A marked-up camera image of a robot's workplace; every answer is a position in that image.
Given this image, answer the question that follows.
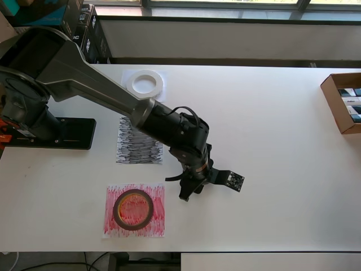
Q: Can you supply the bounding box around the black floor cable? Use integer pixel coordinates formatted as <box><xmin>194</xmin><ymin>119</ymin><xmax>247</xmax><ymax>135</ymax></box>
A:
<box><xmin>83</xmin><ymin>251</ymin><xmax>112</xmax><ymax>271</ymax></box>

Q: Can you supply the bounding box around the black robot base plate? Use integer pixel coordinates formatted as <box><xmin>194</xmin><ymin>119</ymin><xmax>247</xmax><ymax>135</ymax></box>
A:
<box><xmin>5</xmin><ymin>117</ymin><xmax>97</xmax><ymax>150</ymax></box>

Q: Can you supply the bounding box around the white tape roll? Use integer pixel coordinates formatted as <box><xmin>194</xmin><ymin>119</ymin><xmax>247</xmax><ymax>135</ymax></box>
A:
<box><xmin>125</xmin><ymin>70</ymin><xmax>165</xmax><ymax>99</ymax></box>

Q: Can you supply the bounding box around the gripper camera board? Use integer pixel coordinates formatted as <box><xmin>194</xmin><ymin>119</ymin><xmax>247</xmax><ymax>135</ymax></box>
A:
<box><xmin>225</xmin><ymin>171</ymin><xmax>245</xmax><ymax>194</ymax></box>

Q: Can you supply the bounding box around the red tape roll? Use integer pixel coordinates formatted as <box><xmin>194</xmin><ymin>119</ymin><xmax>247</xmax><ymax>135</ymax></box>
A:
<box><xmin>112</xmin><ymin>189</ymin><xmax>155</xmax><ymax>231</ymax></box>

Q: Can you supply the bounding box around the tall GX760A cardboard box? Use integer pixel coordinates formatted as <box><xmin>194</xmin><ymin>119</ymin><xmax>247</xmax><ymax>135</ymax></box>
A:
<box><xmin>0</xmin><ymin>11</ymin><xmax>22</xmax><ymax>43</ymax></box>

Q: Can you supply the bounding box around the black table leg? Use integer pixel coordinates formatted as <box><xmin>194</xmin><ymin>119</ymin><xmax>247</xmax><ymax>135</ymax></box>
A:
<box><xmin>108</xmin><ymin>252</ymin><xmax>130</xmax><ymax>271</ymax></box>

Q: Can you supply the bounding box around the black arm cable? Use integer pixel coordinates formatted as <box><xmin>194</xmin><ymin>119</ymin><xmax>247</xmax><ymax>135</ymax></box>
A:
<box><xmin>168</xmin><ymin>106</ymin><xmax>200</xmax><ymax>128</ymax></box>

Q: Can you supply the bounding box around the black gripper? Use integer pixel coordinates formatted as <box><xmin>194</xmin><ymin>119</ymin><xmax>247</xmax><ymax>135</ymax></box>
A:
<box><xmin>178</xmin><ymin>143</ymin><xmax>229</xmax><ymax>202</ymax></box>

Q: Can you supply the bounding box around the black flat carton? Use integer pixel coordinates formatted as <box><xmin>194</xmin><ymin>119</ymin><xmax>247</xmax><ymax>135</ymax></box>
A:
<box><xmin>84</xmin><ymin>12</ymin><xmax>113</xmax><ymax>65</ymax></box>

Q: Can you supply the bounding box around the plain white paper sheet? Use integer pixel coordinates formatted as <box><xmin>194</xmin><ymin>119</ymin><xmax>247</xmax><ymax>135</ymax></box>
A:
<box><xmin>121</xmin><ymin>69</ymin><xmax>169</xmax><ymax>103</ymax></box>

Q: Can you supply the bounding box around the red scribbled paper sheet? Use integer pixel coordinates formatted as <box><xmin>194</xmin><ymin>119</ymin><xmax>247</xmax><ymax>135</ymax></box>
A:
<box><xmin>101</xmin><ymin>182</ymin><xmax>166</xmax><ymax>239</ymax></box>

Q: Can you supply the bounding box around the white floor cable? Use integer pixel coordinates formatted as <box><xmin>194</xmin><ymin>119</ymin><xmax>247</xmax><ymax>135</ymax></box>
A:
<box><xmin>0</xmin><ymin>250</ymin><xmax>20</xmax><ymax>271</ymax></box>

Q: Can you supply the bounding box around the black scribbled paper sheet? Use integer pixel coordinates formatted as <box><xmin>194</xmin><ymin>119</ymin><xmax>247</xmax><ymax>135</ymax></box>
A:
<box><xmin>115</xmin><ymin>115</ymin><xmax>165</xmax><ymax>165</ymax></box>

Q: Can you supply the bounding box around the black carton white print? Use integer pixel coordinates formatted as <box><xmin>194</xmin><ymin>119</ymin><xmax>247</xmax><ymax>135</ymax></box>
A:
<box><xmin>60</xmin><ymin>3</ymin><xmax>96</xmax><ymax>53</ymax></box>

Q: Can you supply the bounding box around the teal and black carton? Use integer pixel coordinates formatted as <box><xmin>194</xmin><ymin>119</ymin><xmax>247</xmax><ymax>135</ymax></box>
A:
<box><xmin>11</xmin><ymin>0</ymin><xmax>85</xmax><ymax>51</ymax></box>

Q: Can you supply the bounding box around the open cardboard tray box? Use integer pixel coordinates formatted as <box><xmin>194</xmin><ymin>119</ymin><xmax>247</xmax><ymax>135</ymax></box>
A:
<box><xmin>320</xmin><ymin>72</ymin><xmax>361</xmax><ymax>136</ymax></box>

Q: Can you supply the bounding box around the orange clamp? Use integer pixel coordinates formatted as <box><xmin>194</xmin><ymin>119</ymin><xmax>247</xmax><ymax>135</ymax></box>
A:
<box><xmin>0</xmin><ymin>118</ymin><xmax>14</xmax><ymax>144</ymax></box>

